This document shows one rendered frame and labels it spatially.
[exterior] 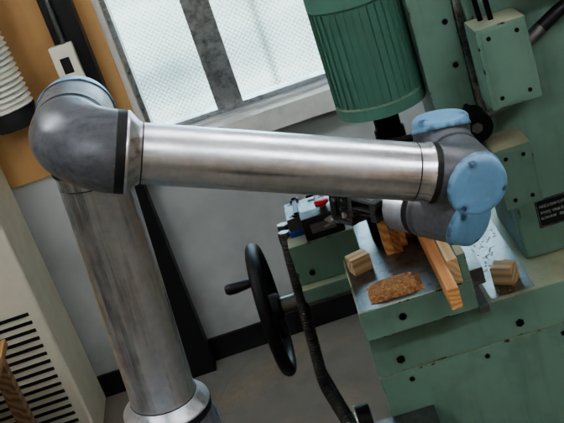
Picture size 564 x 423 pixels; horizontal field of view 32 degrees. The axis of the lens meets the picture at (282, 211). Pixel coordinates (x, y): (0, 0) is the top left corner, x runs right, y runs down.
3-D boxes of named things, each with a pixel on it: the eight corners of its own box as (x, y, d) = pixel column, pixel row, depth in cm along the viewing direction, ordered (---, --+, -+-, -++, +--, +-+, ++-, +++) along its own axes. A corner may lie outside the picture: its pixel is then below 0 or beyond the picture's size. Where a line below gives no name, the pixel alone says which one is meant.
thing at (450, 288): (388, 176, 229) (383, 161, 227) (396, 174, 228) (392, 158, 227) (452, 310, 167) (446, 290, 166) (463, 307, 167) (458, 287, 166)
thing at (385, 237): (370, 213, 213) (361, 182, 210) (378, 211, 213) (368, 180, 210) (387, 256, 193) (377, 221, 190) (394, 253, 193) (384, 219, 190)
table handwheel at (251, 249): (289, 402, 210) (263, 291, 228) (379, 374, 209) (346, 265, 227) (255, 337, 187) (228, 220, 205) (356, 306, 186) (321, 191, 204)
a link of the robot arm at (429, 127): (482, 118, 148) (488, 194, 153) (459, 98, 159) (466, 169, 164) (421, 131, 148) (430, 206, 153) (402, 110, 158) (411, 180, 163)
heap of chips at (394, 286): (365, 288, 184) (362, 279, 183) (417, 271, 183) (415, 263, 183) (371, 305, 178) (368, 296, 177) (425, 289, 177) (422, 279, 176)
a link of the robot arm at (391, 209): (431, 173, 167) (436, 225, 171) (409, 169, 170) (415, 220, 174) (397, 192, 162) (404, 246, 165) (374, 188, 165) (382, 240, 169)
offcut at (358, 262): (355, 276, 189) (351, 261, 188) (348, 271, 192) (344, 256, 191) (373, 268, 190) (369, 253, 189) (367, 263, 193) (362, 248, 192)
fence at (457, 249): (403, 168, 230) (397, 147, 228) (409, 165, 230) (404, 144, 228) (463, 281, 175) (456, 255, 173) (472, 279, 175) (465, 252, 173)
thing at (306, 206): (288, 221, 208) (280, 198, 206) (338, 206, 207) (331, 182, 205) (293, 247, 196) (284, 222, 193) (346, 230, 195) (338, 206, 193)
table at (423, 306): (292, 227, 235) (284, 205, 232) (415, 188, 233) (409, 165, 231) (316, 358, 179) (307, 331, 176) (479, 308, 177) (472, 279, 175)
